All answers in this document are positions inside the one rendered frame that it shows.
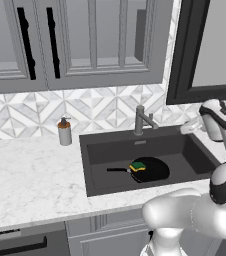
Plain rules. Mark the grey narrow wall cupboard door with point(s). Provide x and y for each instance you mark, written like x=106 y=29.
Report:
x=5 y=40

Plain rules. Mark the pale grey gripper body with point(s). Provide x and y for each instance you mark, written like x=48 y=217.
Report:
x=191 y=126

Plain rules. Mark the black frying pan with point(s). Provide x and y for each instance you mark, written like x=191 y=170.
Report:
x=155 y=170

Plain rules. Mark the yellow and green sponge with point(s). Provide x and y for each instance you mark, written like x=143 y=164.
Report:
x=137 y=166

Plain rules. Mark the grey soap dispenser, brown top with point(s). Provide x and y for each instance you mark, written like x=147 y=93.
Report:
x=65 y=133

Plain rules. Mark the black window frame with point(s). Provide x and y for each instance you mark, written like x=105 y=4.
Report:
x=181 y=50

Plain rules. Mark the grey base cupboard door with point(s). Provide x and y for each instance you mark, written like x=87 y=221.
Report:
x=111 y=240

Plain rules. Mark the dark grey dishwasher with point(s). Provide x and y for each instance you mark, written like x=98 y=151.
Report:
x=56 y=241

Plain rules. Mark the dark grey sink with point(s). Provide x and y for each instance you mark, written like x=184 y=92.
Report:
x=118 y=153

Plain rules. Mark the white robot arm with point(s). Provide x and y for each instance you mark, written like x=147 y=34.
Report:
x=171 y=213

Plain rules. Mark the grey metal tap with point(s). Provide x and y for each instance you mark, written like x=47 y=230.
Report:
x=139 y=120

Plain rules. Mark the grey wide glazed cupboard door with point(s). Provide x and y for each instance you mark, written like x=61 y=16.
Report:
x=111 y=76

